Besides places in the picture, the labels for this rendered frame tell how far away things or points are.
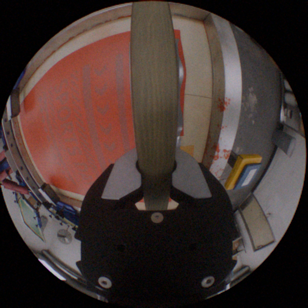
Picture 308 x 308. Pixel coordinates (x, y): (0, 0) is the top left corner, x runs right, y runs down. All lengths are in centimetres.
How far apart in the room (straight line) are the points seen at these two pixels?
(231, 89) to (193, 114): 8
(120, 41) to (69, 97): 14
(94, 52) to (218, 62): 20
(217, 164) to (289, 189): 323
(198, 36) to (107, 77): 18
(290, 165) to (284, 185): 52
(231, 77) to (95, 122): 23
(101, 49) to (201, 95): 19
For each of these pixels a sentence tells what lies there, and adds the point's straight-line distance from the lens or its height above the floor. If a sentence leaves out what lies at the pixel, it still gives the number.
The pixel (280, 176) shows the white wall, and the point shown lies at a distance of 339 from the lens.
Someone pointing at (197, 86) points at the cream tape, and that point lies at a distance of 18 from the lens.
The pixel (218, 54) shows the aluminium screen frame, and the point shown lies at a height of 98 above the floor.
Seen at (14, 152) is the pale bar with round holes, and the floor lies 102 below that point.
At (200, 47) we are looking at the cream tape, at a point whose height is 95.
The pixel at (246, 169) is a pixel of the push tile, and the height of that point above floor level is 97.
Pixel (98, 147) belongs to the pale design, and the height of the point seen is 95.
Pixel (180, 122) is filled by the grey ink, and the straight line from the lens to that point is 17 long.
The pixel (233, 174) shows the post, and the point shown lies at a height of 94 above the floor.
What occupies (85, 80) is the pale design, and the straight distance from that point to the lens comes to 21.
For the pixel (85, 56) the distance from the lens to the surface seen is 23.
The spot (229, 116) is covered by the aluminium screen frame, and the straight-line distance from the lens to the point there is 17.
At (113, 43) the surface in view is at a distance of 21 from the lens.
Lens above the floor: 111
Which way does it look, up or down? 59 degrees down
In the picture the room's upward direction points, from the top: 178 degrees counter-clockwise
